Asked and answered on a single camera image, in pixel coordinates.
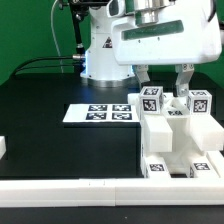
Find white block at left edge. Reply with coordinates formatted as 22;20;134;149
0;136;6;159

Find white long front beam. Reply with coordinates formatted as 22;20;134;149
188;115;224;151

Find white small tagged cube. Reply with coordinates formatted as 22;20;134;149
187;90;212;115

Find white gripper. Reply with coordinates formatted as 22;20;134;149
106;0;222;97

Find white marker tag board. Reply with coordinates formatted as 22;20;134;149
63;104;139;123

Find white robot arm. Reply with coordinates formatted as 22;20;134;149
84;0;224;96

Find white L-shaped fence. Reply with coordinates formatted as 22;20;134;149
0;149;224;209

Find white chair seat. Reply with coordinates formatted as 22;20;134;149
141;115;224;179

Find white tagged block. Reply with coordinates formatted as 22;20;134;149
139;86;164;114

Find white long back beam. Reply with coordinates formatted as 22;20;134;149
143;115;173;155

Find black cables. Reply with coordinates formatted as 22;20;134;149
9;54;86;79

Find white long beam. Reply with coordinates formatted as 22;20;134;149
143;115;173;155
188;115;224;151

